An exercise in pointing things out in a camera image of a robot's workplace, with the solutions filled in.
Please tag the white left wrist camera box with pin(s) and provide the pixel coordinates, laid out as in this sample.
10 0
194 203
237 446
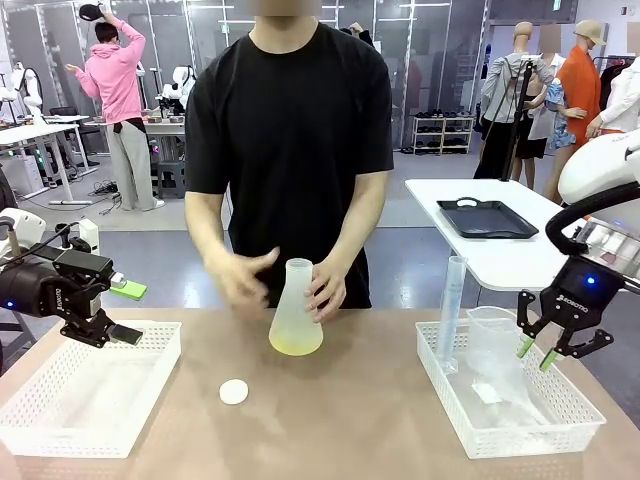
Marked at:
90 235

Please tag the white round flask cap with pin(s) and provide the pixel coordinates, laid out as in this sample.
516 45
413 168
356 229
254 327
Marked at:
233 391

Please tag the person's left hand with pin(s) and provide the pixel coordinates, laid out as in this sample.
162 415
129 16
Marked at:
327 292

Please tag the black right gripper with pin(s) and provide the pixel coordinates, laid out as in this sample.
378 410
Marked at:
582 295

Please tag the person's right hand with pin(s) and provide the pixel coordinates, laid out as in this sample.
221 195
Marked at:
240 285

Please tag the person's left forearm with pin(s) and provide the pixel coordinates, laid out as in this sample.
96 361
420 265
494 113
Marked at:
357 225

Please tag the mannequin in floral dress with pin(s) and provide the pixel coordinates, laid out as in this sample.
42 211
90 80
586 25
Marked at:
540 120

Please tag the clear plastic measuring beaker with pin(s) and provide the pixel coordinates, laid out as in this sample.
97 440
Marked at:
492 345

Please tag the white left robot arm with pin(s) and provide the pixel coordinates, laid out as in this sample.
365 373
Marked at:
22 222

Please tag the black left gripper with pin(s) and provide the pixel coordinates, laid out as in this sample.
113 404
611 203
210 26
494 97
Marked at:
35 292

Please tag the grey plastic step stool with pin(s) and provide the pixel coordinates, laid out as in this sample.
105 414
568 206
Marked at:
172 172

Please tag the black plastic tray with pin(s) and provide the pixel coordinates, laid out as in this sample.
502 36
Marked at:
485 217

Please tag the mannequin in orange jacket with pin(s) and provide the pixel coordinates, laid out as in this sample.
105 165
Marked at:
582 85

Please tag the white humanoid robot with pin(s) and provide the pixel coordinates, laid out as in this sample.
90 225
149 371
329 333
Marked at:
181 85
31 87

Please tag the white perforated plastic basket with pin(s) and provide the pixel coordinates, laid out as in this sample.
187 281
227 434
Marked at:
540 440
30 430

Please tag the black camera tripod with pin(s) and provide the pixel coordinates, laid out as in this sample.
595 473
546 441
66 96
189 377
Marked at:
522 100

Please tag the clear plastic graduated cylinder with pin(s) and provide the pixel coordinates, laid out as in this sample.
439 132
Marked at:
451 320

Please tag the white shoe rack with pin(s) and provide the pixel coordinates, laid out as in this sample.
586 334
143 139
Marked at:
445 132

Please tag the mannequin in grey shirt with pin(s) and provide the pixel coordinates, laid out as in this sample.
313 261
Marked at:
500 85

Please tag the mannequin in white jacket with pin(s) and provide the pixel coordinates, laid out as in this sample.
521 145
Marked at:
622 95

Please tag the grey workbench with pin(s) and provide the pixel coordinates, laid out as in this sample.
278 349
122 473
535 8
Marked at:
167 125

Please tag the person's right forearm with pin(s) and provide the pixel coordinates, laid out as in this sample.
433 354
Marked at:
207 230

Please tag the person in pink hoodie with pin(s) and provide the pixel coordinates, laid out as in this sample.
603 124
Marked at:
115 85

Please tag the translucent plastic conical flask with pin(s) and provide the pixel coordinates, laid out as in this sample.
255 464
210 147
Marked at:
296 320

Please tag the person in black T-shirt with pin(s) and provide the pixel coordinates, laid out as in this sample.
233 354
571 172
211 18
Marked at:
290 125

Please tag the white office desk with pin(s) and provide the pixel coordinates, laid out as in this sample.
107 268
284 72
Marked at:
30 132

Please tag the person in black clothes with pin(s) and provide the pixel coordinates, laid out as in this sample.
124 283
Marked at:
360 32

